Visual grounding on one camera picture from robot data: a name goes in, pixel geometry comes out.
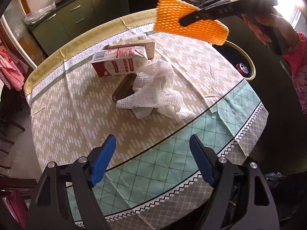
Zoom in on red aluminium can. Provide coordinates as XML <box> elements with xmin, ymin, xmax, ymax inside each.
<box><xmin>236</xmin><ymin>63</ymin><xmax>249</xmax><ymax>76</ymax></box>

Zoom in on orange foam fruit net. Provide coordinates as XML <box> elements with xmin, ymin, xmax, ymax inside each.
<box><xmin>153</xmin><ymin>0</ymin><xmax>229</xmax><ymax>45</ymax></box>

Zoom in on white paper towel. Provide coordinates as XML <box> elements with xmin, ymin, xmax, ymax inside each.
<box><xmin>116</xmin><ymin>60</ymin><xmax>196</xmax><ymax>122</ymax></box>

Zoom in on red white milk carton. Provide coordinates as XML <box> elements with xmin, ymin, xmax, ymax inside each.
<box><xmin>91</xmin><ymin>34</ymin><xmax>156</xmax><ymax>77</ymax></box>

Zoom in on yellow rimmed blue trash bin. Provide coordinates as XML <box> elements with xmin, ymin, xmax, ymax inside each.
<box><xmin>212</xmin><ymin>40</ymin><xmax>256</xmax><ymax>81</ymax></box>

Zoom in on person's right hand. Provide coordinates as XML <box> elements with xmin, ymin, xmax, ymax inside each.
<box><xmin>241</xmin><ymin>13</ymin><xmax>300</xmax><ymax>50</ymax></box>

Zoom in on patterned tablecloth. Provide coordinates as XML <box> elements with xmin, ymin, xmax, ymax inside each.
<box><xmin>24</xmin><ymin>9</ymin><xmax>268</xmax><ymax>229</ymax></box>

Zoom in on red checked apron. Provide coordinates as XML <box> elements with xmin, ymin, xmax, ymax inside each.
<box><xmin>1</xmin><ymin>35</ymin><xmax>29</xmax><ymax>91</ymax></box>

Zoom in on green lower cabinets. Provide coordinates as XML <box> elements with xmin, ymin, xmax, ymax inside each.
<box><xmin>29</xmin><ymin>0</ymin><xmax>217</xmax><ymax>57</ymax></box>

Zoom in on clear plastic bag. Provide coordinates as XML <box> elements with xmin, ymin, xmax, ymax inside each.
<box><xmin>23</xmin><ymin>2</ymin><xmax>56</xmax><ymax>25</ymax></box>

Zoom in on glass sliding door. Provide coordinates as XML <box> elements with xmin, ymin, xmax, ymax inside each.
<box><xmin>1</xmin><ymin>0</ymin><xmax>46</xmax><ymax>69</ymax></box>

